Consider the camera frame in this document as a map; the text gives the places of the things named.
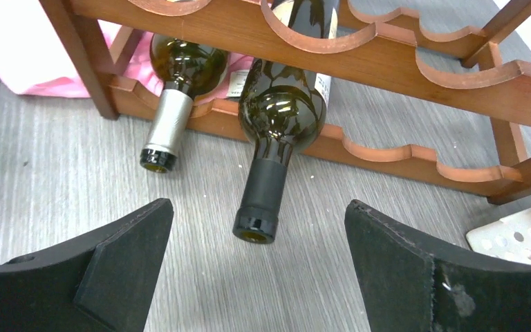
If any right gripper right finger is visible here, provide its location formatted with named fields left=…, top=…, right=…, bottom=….
left=344, top=200, right=531, bottom=331

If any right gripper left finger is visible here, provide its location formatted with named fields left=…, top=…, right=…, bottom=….
left=0, top=199, right=174, bottom=331

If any black-neck green wine bottle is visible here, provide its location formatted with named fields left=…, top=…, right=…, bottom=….
left=232, top=0, right=341, bottom=245

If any silver-neck dark wine bottle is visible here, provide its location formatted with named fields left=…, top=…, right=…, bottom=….
left=140, top=34, right=230, bottom=173

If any brown wooden wine rack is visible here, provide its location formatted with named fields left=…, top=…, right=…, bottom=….
left=41, top=1, right=531, bottom=205

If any white plastic basket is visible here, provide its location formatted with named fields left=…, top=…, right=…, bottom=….
left=466, top=207, right=531, bottom=265

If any pink cloth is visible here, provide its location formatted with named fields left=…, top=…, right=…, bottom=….
left=0, top=1, right=253, bottom=103

